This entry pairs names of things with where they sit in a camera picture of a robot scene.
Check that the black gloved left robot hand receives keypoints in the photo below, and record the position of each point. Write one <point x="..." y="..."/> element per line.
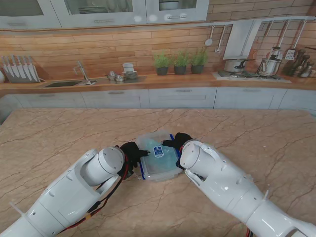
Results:
<point x="132" y="153"/>

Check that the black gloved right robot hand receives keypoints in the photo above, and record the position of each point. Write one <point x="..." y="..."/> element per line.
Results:
<point x="180" y="142"/>

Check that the clear plastic crate lid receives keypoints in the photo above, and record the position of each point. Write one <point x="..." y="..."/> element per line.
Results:
<point x="150" y="138"/>

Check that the clear bubble film sheet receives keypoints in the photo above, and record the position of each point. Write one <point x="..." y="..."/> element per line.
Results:
<point x="160" y="163"/>

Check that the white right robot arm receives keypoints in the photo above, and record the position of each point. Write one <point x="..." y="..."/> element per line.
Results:
<point x="234" y="192"/>

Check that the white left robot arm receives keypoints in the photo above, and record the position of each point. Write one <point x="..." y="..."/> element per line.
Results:
<point x="61" y="197"/>

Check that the small clear plastic scrap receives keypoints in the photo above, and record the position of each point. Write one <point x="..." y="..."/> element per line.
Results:
<point x="137" y="175"/>

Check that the white zip tie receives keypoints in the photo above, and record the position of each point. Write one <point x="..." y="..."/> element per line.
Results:
<point x="266" y="194"/>
<point x="17" y="209"/>

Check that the printed kitchen backdrop banner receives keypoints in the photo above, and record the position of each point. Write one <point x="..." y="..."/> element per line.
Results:
<point x="123" y="49"/>

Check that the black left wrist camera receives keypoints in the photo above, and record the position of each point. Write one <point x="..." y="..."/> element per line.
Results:
<point x="128" y="174"/>

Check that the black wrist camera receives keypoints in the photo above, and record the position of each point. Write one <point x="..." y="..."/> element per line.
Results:
<point x="128" y="174"/>
<point x="179" y="166"/>

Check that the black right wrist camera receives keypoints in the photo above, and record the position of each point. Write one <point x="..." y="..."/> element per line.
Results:
<point x="179" y="166"/>

